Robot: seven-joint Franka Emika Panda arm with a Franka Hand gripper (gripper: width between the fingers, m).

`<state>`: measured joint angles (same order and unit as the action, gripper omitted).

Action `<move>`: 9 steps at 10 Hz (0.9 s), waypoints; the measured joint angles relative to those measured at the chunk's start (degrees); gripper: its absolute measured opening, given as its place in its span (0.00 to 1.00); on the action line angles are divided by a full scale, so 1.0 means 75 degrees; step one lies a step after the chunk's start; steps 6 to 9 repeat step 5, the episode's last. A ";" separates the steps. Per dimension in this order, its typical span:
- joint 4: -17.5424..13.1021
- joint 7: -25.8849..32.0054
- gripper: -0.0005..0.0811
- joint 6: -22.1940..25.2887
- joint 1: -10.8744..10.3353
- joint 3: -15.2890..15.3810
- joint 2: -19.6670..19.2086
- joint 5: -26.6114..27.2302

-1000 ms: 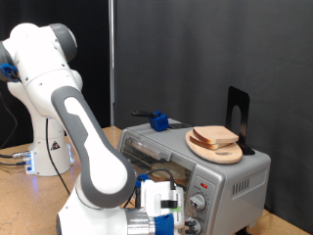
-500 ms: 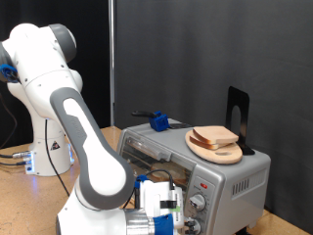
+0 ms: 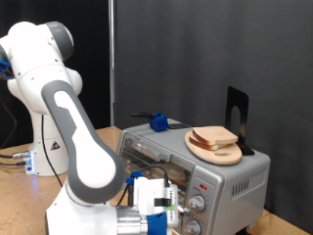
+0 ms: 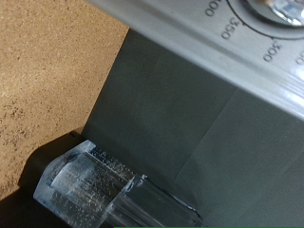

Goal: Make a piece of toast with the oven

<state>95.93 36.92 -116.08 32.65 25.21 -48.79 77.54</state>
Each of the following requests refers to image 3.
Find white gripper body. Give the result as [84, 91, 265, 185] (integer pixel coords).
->
[133, 176, 180, 229]

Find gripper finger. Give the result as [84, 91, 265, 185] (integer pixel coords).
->
[177, 206, 194, 218]

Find glass oven door with handle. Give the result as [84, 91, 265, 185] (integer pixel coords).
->
[116, 131, 196, 210]

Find slotted spatula with blue block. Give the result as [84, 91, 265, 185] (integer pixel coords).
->
[130, 110, 192, 133]

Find silver oven knob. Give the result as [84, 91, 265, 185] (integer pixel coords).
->
[183, 219, 202, 235]
[188, 194, 207, 213]

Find silver toaster oven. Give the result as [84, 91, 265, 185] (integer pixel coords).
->
[116, 117, 272, 235]

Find wooden toy toast slice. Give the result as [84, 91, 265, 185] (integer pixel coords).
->
[192, 125, 239, 147]

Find round wooden plate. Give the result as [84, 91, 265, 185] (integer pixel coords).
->
[184, 130, 243, 165]

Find black metal bookend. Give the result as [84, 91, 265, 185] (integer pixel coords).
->
[225, 85, 255, 157]

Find vertical metal pole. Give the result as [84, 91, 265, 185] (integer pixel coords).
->
[108, 0, 116, 127]

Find dark grey backdrop curtain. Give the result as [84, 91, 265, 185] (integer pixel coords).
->
[114, 0, 313, 234]

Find black backdrop curtain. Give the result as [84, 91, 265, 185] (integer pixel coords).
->
[0, 0, 112, 150]

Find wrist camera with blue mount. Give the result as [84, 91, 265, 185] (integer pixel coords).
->
[146, 182, 181, 235]

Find robot base cable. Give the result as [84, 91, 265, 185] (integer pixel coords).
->
[0, 150, 32, 160]
[0, 160, 27, 167]

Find blue cable clip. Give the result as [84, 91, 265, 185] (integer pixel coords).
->
[0, 59, 15, 81]

